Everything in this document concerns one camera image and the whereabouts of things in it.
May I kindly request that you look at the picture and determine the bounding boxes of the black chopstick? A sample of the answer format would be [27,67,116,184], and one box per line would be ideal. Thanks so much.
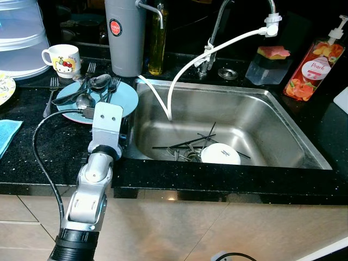
[152,134,216,150]
[195,130,252,160]
[202,122,217,148]

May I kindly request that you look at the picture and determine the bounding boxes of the silver metal spoon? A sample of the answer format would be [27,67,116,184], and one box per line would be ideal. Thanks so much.
[75,94,97,112]
[71,73,113,98]

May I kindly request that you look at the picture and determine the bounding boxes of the white bowl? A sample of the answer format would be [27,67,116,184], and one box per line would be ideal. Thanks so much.
[200,142,241,165]

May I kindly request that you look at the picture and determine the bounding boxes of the metal kitchen faucet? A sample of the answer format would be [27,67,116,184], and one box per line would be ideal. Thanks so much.
[197,0,278,77]

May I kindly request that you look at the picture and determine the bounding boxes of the light blue plate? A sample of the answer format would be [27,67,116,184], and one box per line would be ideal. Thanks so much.
[56,80,139,125]

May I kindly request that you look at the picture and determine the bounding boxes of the metal sink drain strainer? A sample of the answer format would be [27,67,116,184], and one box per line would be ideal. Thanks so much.
[182,150,203,163]

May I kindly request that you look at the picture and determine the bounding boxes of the grey water jug red logo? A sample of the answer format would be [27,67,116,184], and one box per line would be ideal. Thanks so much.
[104,0,164,78]

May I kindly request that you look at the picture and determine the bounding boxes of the yellow oil glass bottle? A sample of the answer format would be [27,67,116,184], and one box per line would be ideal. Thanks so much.
[148,3,168,76]

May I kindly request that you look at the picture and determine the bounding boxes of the white cartoon cat mug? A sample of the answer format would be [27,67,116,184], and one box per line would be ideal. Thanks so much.
[42,44,82,78]

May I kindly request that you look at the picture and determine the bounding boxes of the blue cloth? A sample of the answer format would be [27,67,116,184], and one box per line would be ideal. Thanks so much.
[0,120,23,158]

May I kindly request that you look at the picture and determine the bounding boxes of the stainless steel sink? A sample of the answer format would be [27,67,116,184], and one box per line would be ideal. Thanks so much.
[124,78,333,170]

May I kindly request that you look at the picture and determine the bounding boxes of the floral patterned plate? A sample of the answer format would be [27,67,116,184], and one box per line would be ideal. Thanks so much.
[0,71,17,107]

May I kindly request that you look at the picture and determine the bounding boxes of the clear plastic food cover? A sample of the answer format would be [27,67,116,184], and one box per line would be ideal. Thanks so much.
[0,0,52,81]

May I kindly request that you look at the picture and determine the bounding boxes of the peach dish soap bottle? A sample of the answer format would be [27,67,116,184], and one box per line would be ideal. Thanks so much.
[283,15,348,102]

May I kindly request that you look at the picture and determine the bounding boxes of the pink yellow sponge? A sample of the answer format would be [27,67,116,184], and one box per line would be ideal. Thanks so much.
[257,46,291,60]

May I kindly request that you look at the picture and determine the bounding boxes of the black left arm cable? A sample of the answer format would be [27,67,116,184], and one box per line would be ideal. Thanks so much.
[32,108,96,218]

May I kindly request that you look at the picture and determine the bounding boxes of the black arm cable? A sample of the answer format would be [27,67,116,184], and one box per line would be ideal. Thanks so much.
[32,108,96,218]
[215,252,259,261]

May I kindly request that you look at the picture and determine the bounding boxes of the white flexible hose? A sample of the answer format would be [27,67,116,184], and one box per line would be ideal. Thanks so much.
[137,12,283,121]

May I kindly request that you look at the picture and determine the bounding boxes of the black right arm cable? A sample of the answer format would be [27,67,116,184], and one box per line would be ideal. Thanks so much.
[215,252,259,261]

